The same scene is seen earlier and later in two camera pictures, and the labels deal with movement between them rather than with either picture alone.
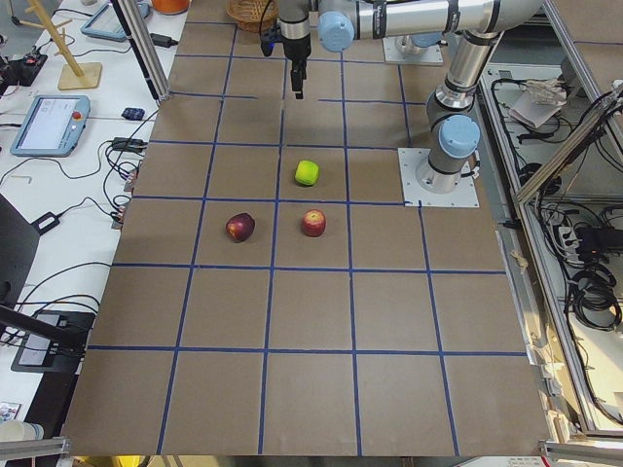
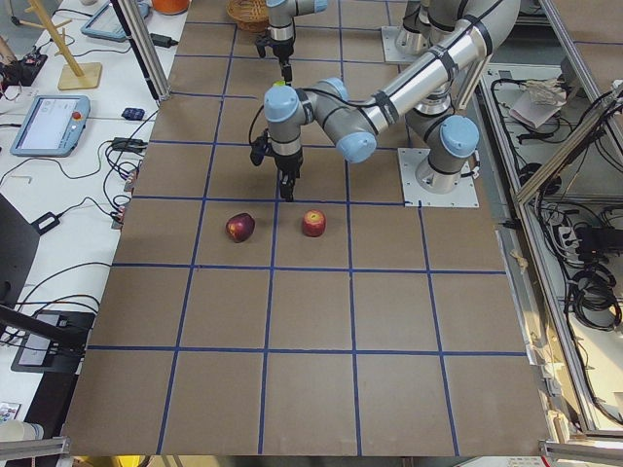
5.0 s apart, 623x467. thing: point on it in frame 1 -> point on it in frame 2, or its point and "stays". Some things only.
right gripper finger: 296,79 -> 261,42
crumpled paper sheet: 538,101 stays
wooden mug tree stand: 73,76 stays
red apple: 313,223 stays
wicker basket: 248,14 stays
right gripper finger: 303,76 -> 287,72
